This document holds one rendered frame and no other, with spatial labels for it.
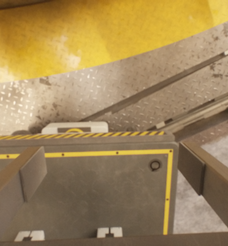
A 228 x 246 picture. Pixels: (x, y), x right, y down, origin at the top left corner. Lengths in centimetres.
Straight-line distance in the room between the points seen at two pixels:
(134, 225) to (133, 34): 73
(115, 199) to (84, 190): 10
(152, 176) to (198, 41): 61
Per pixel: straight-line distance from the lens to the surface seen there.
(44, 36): 86
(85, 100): 81
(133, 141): 52
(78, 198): 61
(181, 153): 17
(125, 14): 84
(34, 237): 71
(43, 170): 17
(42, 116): 87
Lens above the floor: 80
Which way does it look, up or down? 75 degrees down
